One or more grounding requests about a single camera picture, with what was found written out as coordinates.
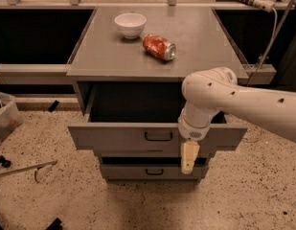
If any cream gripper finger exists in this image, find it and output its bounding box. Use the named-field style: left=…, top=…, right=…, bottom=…
left=181, top=141, right=200, bottom=174

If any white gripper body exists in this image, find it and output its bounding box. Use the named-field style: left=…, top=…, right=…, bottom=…
left=178, top=102, right=218, bottom=142

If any grey top drawer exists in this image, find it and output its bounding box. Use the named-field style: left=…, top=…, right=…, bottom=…
left=67, top=81, right=249, bottom=159

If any grey drawer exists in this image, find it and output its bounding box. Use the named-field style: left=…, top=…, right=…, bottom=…
left=67, top=81, right=249, bottom=159
left=101, top=157, right=209, bottom=180

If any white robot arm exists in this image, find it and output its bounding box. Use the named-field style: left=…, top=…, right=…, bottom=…
left=178, top=67, right=296, bottom=174

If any grey bottom drawer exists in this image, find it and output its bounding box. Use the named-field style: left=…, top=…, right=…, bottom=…
left=101, top=157, right=209, bottom=180

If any grey drawer cabinet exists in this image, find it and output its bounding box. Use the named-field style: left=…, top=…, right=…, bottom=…
left=66, top=5, right=250, bottom=184

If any red soda can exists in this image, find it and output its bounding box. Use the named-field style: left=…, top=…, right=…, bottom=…
left=143, top=34, right=176, bottom=61

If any white ceramic bowl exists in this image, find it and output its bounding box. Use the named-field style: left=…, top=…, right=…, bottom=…
left=114, top=13, right=147, bottom=39

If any long wooden stick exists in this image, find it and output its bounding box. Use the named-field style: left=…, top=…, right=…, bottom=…
left=0, top=160, right=57, bottom=177

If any small black block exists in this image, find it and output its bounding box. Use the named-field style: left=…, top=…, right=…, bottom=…
left=48, top=100, right=59, bottom=112

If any black object bottom edge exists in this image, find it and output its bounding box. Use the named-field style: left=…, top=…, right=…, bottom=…
left=46, top=218, right=63, bottom=230

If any black clamp on floor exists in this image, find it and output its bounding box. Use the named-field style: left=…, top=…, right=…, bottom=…
left=0, top=155, right=11, bottom=168

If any clear plastic storage bin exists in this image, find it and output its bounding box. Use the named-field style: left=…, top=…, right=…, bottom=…
left=0, top=92, right=23, bottom=146

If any white cable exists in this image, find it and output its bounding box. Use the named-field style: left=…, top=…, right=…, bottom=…
left=241, top=7, right=280, bottom=144

